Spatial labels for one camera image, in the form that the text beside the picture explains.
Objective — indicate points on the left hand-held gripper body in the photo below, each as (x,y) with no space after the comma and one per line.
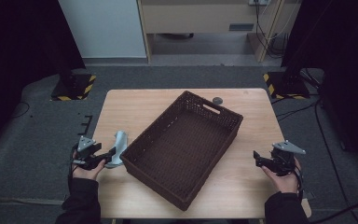
(87,154)

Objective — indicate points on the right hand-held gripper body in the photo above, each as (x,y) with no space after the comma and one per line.
(282,160)

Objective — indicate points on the light blue cloth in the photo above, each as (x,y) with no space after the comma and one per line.
(120,146)

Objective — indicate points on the brown wicker basket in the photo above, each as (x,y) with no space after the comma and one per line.
(180,146)

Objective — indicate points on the person's left hand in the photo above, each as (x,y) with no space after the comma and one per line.
(88,173)

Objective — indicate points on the person's right hand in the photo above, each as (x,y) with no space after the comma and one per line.
(284,182)

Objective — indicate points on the black yellow striped stand base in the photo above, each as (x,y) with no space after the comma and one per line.
(287,87)
(74,88)

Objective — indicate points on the round grey table disc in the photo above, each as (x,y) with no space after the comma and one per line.
(217,100)

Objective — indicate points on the black curtain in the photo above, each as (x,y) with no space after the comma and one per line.
(345,62)
(18,56)

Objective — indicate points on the white cabinet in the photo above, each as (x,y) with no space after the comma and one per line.
(102,28)

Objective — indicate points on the light wooden desk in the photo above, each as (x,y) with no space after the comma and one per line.
(199,18)

